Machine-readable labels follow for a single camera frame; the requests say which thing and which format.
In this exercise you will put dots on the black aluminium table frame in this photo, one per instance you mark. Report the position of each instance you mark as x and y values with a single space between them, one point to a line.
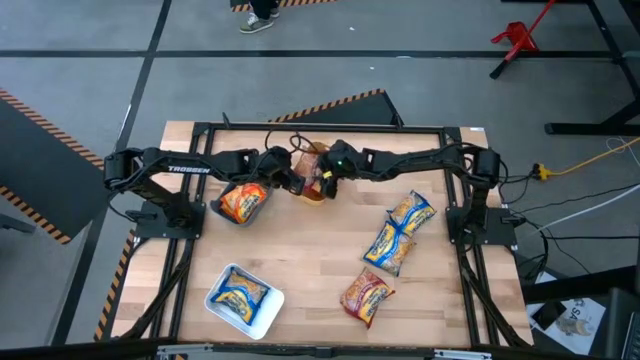
325 127

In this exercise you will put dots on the brown snack bag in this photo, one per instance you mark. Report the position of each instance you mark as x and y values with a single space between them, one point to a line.
307 167

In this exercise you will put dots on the tan wooden bowl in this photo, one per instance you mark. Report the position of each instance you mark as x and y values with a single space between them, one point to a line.
312 201

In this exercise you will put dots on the person's shoe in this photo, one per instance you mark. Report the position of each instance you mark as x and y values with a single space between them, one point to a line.
255 24

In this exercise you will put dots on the white printed paper sheet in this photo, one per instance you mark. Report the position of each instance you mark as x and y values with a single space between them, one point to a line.
580 320

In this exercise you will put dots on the red roast beef ramen packet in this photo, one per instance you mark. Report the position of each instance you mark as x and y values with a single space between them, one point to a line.
366 297

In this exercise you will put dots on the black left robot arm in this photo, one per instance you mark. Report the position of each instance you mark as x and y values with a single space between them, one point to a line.
190 169

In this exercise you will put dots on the person's leg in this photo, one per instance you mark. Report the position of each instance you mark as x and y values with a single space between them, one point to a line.
262 6

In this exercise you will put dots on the white plastic tray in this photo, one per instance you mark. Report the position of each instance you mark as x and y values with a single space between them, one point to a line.
267 312

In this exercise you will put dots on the hazard tape strip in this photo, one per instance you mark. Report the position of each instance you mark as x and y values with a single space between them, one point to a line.
115 285

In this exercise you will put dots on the orange ramen noodle packet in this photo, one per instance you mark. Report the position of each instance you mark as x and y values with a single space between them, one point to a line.
242 202

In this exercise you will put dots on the black hazard-striped floor mat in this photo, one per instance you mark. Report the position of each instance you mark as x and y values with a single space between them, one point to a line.
360 112
40 165

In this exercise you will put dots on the grey plastic tray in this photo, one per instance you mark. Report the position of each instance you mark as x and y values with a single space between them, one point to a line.
219 209

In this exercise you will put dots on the red metal stand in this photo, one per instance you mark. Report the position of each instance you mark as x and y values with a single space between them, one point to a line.
517 37

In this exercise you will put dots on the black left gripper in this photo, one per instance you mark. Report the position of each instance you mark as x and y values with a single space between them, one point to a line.
275 162

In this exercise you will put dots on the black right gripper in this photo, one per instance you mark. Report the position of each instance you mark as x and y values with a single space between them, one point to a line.
345 160

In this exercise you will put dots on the black desk leg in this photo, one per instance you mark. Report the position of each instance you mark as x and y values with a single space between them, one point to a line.
590 129

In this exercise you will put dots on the blue ramen noodle packet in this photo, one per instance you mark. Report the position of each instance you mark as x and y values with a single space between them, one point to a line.
232 302
250 285
412 212
387 250

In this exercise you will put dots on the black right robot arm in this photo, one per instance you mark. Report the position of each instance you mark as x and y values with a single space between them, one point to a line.
425 157

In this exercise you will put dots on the black phone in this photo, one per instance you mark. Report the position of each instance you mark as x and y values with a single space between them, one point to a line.
547 315

